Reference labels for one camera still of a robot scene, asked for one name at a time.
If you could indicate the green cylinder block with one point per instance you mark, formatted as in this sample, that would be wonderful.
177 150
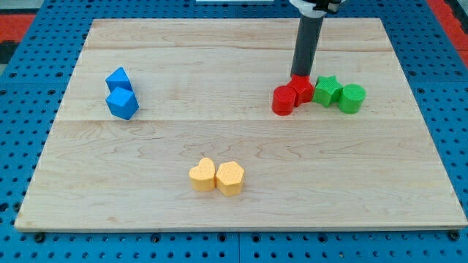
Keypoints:
351 99

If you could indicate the yellow heart block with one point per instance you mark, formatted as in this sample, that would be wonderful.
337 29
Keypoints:
203 176

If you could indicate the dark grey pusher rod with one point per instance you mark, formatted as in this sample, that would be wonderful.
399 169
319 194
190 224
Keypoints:
306 45

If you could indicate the yellow hexagon block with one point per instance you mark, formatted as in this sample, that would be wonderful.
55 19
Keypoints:
230 178

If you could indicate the red cylinder block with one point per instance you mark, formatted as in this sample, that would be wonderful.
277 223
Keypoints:
283 100

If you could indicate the wooden board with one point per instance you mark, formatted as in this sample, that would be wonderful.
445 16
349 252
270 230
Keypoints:
204 89

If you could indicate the blue cube block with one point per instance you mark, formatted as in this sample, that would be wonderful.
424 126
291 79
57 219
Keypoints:
122 103

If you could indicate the red star block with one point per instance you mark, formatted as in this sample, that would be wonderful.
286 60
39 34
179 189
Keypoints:
303 89

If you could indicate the blue triangular block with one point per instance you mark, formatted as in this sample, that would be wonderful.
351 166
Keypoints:
118 79

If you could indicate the green star block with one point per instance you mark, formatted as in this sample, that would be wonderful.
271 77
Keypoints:
327 90

